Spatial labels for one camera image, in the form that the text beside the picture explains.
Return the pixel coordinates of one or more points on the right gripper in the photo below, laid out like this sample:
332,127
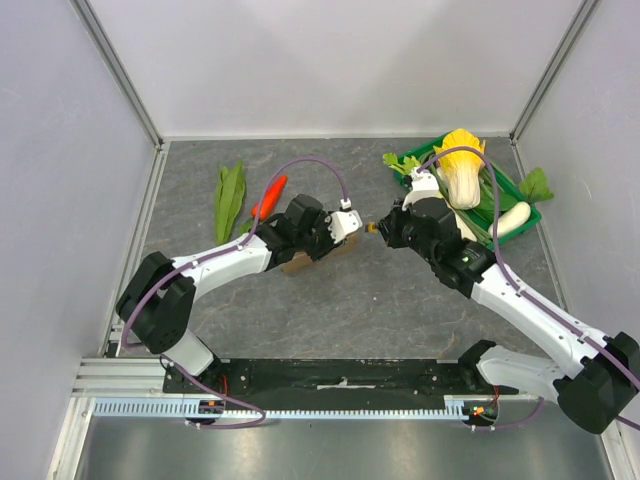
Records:
388,230

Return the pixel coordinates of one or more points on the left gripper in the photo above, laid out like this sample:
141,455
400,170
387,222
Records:
329,242

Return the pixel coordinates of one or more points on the brown cardboard express box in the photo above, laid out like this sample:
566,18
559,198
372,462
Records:
302,260

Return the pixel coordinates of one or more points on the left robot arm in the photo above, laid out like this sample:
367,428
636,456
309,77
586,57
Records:
159,298

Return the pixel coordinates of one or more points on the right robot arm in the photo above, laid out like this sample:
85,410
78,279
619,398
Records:
590,375

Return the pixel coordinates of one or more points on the orange carrot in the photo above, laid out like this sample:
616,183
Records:
271,198

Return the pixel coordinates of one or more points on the green celery stalk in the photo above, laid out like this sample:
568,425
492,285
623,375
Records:
401,165

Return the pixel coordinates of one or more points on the yellow napa cabbage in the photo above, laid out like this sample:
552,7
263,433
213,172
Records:
461,168

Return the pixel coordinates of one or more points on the green plastic tray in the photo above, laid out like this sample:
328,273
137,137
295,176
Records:
475,221

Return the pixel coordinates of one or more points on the green leafy lettuce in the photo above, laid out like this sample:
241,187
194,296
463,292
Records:
228,200

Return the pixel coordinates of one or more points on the green bok choy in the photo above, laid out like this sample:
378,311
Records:
488,200

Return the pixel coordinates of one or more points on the white radish with leaves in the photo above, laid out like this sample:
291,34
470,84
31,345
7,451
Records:
534,188

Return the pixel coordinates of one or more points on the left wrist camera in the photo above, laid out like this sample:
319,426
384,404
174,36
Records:
344,222

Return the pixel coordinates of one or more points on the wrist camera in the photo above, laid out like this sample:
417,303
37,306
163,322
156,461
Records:
344,222
423,185

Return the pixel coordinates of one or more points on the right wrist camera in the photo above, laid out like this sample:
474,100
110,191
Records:
423,185

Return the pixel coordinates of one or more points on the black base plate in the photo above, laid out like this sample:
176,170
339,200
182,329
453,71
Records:
251,376

